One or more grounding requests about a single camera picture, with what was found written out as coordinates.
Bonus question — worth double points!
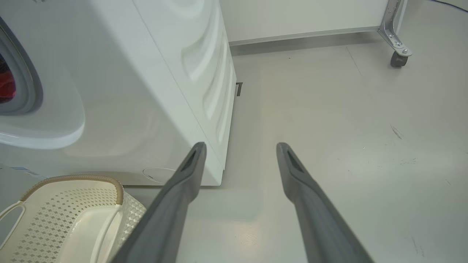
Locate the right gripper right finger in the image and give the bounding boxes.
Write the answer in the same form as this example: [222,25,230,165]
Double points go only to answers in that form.
[276,142,373,263]

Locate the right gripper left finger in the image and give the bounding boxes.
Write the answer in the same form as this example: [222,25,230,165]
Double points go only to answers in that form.
[112,142,207,263]

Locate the red and white garment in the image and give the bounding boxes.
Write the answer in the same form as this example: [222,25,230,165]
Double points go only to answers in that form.
[0,71,16,103]

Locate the cream perforated laundry basket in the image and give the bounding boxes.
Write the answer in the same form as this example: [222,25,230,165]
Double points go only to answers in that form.
[0,175,147,263]

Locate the white front-load washing machine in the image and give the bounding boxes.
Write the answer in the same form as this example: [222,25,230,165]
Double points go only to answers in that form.
[0,0,238,187]

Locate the blue energy label sticker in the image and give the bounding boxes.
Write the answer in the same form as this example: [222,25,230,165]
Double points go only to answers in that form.
[10,166,41,178]

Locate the metal partition leg with caster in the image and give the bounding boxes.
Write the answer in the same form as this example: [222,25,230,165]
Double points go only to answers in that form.
[378,0,413,68]

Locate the black floor cable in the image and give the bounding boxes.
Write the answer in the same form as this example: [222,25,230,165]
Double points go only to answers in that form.
[431,0,468,12]

